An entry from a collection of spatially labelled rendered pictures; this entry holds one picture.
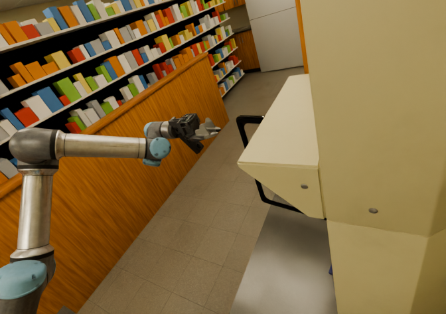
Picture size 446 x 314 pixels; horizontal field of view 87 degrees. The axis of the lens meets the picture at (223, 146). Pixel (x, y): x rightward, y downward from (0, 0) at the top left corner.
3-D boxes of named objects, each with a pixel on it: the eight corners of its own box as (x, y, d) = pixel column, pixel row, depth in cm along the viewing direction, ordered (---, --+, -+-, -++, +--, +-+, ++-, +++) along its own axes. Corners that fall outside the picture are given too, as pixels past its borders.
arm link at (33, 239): (-5, 311, 68) (11, 127, 75) (14, 289, 81) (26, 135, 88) (46, 301, 73) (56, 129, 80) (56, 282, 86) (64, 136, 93)
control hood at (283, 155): (344, 109, 55) (342, 68, 50) (326, 222, 33) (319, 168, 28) (295, 112, 61) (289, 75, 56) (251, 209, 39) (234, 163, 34)
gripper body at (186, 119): (188, 123, 85) (164, 124, 92) (196, 142, 90) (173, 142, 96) (198, 112, 90) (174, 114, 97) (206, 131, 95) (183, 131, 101)
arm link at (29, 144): (-3, 119, 65) (172, 131, 86) (12, 127, 75) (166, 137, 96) (-8, 160, 64) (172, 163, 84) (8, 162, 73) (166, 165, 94)
